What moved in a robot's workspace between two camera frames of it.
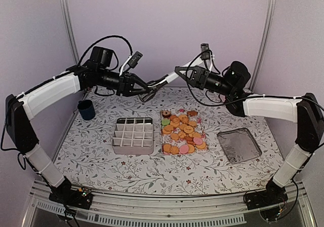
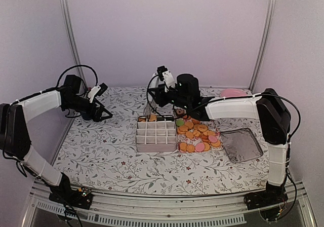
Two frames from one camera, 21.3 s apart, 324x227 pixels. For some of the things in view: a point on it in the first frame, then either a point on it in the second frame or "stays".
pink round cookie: [197, 141] → [212, 139]
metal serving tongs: [150, 89] → [147, 111]
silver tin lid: [239, 145] stays
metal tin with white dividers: [133, 136] → [156, 134]
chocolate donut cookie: [166, 114] → [180, 111]
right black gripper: [198, 77] → [158, 98]
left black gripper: [126, 84] → [96, 117]
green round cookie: [165, 122] → [179, 122]
